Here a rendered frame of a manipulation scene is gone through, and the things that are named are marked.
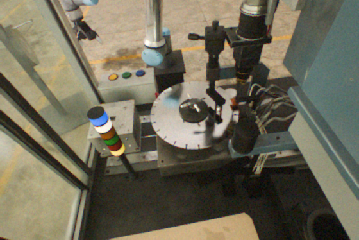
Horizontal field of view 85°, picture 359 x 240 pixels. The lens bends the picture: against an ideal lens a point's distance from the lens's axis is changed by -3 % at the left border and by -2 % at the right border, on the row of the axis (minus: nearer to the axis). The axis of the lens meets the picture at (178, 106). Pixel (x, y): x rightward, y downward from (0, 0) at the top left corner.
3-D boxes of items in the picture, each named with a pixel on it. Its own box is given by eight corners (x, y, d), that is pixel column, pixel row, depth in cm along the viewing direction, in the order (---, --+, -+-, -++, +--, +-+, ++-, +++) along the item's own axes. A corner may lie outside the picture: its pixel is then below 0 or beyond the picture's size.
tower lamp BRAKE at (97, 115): (90, 127, 52) (85, 120, 50) (93, 114, 55) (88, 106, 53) (107, 125, 52) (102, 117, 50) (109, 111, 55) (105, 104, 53)
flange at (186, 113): (194, 127, 71) (194, 122, 69) (173, 111, 77) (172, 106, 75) (214, 109, 76) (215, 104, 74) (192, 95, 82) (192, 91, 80)
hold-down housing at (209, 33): (204, 83, 68) (205, 26, 53) (204, 74, 71) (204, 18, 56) (221, 83, 67) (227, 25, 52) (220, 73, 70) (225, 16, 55)
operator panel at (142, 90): (108, 108, 109) (97, 88, 98) (110, 94, 116) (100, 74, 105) (159, 101, 109) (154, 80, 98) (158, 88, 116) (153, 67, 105)
